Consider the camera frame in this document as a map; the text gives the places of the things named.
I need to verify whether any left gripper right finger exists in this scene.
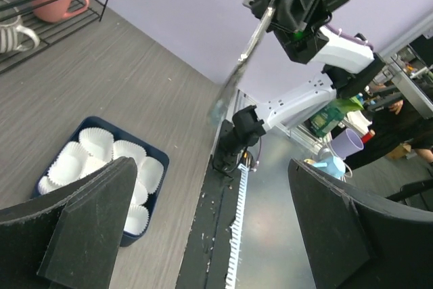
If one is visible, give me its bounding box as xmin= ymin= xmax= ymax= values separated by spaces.
xmin=288 ymin=160 xmax=432 ymax=288

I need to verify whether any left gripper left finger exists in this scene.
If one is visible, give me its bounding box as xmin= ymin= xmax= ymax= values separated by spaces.
xmin=1 ymin=158 xmax=137 ymax=288

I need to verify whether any dark blue box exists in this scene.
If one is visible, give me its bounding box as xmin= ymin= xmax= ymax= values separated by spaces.
xmin=31 ymin=116 xmax=169 ymax=247

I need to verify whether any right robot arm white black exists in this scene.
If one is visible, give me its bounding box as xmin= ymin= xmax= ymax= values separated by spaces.
xmin=209 ymin=0 xmax=385 ymax=175

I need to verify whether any white paper cupcake liner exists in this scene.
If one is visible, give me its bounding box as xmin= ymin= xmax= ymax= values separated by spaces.
xmin=138 ymin=156 xmax=164 ymax=194
xmin=37 ymin=175 xmax=61 ymax=195
xmin=131 ymin=181 xmax=148 ymax=205
xmin=47 ymin=141 xmax=89 ymax=186
xmin=80 ymin=156 xmax=110 ymax=178
xmin=78 ymin=127 xmax=114 ymax=162
xmin=124 ymin=204 xmax=149 ymax=236
xmin=112 ymin=140 xmax=147 ymax=167

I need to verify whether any striped grey mug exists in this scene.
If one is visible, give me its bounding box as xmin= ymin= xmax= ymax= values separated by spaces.
xmin=1 ymin=16 xmax=40 ymax=53

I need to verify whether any white cable chain strip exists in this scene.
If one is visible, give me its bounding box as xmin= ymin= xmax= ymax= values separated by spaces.
xmin=225 ymin=164 xmax=250 ymax=289

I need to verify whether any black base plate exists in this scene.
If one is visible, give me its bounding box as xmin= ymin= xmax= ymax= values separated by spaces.
xmin=175 ymin=158 xmax=241 ymax=289

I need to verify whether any black wire rack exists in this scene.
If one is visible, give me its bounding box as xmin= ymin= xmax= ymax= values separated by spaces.
xmin=1 ymin=0 xmax=108 ymax=73

